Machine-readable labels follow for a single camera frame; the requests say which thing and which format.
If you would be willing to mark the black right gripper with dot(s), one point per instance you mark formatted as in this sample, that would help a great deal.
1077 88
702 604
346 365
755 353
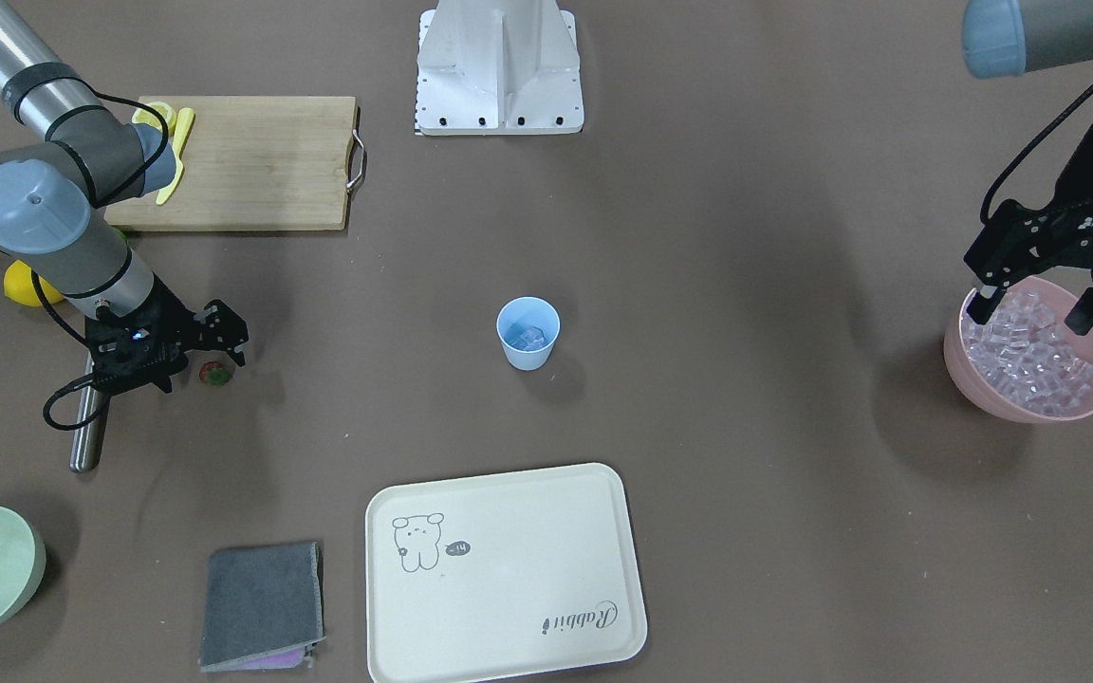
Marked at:
182 325

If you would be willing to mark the red strawberry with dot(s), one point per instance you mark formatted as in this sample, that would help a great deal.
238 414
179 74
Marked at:
215 374

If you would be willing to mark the steel muddler black tip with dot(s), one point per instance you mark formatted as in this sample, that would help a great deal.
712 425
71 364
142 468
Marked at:
87 441

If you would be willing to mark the clear ice cube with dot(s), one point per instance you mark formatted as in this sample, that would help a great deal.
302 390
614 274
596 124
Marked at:
529 339

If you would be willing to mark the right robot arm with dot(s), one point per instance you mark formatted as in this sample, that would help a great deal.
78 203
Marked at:
52 193

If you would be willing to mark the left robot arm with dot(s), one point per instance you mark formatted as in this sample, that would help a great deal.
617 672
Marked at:
1014 38

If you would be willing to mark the pink bowl of ice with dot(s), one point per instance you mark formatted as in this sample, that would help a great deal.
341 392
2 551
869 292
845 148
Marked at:
1024 364

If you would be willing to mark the light blue cup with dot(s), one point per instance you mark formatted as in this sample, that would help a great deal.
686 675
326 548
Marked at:
524 311

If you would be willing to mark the wooden cutting board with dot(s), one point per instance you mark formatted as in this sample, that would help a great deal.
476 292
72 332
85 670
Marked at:
258 163

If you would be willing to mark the yellow lemon lower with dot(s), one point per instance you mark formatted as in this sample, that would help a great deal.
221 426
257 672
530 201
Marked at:
18 286

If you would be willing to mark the yellow plastic knife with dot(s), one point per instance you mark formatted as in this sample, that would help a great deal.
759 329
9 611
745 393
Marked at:
185 120

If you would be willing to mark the grey folded cloth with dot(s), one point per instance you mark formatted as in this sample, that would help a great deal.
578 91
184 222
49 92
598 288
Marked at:
264 608

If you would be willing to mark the lemon slice upper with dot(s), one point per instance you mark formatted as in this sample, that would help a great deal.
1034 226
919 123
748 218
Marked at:
158 115

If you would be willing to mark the cream rabbit serving tray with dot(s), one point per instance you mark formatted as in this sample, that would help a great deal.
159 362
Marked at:
502 575

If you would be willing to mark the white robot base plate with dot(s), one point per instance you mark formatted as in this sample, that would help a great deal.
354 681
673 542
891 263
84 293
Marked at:
487 68

